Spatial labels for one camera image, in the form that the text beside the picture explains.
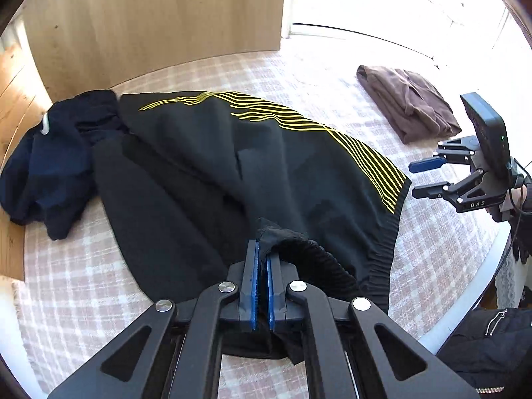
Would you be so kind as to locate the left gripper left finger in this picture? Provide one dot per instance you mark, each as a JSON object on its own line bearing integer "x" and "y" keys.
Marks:
{"x": 171, "y": 350}

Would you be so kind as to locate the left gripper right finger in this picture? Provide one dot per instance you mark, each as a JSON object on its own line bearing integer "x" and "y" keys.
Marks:
{"x": 352, "y": 349}

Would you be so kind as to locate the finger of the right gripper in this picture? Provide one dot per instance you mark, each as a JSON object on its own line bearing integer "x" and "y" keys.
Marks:
{"x": 444, "y": 191}
{"x": 456, "y": 151}

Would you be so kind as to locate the black sport shirt yellow print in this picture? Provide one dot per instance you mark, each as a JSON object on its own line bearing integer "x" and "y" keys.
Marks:
{"x": 200, "y": 174}

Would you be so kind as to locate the black jacket with zipper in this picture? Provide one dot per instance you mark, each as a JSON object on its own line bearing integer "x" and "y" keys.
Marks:
{"x": 491, "y": 351}

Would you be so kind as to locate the right hand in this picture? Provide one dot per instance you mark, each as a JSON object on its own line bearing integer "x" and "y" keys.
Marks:
{"x": 518, "y": 201}

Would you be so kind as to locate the folded brown garment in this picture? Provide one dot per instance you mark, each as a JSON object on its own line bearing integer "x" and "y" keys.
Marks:
{"x": 412, "y": 106}

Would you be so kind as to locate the white lace cloth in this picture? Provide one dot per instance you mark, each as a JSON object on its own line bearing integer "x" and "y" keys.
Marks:
{"x": 511, "y": 280}

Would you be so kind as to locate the pink plaid table cloth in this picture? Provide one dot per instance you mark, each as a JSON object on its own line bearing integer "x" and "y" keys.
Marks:
{"x": 78, "y": 292}

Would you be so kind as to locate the dark navy garment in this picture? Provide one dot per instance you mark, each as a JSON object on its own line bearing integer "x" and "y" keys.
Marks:
{"x": 49, "y": 177}

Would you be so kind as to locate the large light plywood board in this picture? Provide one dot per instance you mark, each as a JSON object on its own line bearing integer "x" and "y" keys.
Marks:
{"x": 82, "y": 45}

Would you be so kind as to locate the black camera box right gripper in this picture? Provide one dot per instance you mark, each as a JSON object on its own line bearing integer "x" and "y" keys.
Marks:
{"x": 492, "y": 135}

